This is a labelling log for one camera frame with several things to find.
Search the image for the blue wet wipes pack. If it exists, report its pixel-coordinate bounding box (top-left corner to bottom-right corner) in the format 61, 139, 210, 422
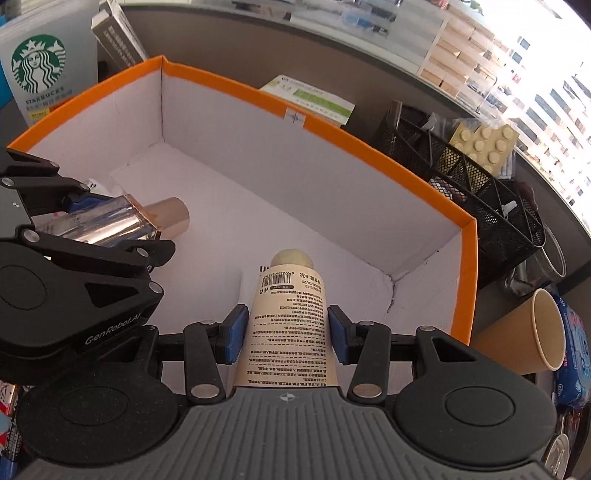
553, 295, 590, 409

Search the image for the silver gold cosmetic tube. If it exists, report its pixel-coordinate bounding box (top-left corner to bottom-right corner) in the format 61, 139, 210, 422
37, 195, 190, 247

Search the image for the green white medicine box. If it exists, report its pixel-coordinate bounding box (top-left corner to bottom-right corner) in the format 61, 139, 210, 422
259, 75, 356, 127

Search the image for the beige cosmetic tube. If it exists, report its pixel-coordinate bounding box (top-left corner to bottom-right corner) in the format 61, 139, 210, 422
233, 249, 338, 388

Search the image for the black mesh desk organizer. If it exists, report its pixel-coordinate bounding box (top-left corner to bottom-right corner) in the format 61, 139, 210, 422
370, 100, 546, 288

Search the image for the orange cardboard box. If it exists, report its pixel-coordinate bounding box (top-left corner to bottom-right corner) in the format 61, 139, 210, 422
13, 57, 478, 342

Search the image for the brown paper cup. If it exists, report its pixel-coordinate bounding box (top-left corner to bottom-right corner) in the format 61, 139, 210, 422
470, 289, 566, 375

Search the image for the cream building block plate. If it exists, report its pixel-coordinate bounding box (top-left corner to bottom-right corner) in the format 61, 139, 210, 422
450, 123, 519, 176

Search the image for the grey open carton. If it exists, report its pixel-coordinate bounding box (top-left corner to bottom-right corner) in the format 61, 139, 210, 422
91, 0, 148, 70

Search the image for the white Starbucks box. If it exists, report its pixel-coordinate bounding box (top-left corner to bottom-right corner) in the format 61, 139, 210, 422
1, 1, 98, 126

